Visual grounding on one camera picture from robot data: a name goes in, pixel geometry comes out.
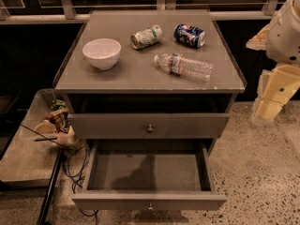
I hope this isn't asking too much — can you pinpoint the grey drawer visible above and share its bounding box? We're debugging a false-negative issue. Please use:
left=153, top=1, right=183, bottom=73
left=72, top=139, right=227, bottom=210
left=68, top=113, right=229, bottom=139

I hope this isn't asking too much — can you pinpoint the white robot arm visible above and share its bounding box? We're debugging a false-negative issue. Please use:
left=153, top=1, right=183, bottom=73
left=246, top=0, right=300, bottom=125

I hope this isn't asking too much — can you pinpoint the grey drawer cabinet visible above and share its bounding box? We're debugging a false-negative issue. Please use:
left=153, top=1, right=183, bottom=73
left=52, top=9, right=248, bottom=152

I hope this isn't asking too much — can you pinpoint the grey top drawer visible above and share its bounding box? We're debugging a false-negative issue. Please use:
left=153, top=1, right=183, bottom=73
left=68, top=113, right=229, bottom=139

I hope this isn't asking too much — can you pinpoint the clear plastic water bottle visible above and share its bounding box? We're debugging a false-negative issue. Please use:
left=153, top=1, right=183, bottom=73
left=154, top=53, right=214, bottom=83

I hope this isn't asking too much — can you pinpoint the blue soda can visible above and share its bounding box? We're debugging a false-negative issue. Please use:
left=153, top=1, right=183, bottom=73
left=173, top=24, right=205, bottom=49

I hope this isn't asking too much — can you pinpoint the green white soda can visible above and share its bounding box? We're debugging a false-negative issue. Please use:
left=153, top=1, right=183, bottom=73
left=130, top=24, right=163, bottom=50

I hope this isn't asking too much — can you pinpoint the white bowl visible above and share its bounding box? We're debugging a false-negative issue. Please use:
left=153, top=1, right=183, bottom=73
left=82, top=38, right=121, bottom=70

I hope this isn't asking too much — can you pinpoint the metal window railing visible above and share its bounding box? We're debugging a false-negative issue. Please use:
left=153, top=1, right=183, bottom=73
left=0, top=0, right=285, bottom=24

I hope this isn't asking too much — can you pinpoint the grey side tray table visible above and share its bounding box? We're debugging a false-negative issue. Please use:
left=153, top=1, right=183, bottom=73
left=0, top=89, right=60, bottom=191

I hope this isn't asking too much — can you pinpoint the black cable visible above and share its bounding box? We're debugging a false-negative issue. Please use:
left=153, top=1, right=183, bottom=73
left=18, top=122, right=99, bottom=225

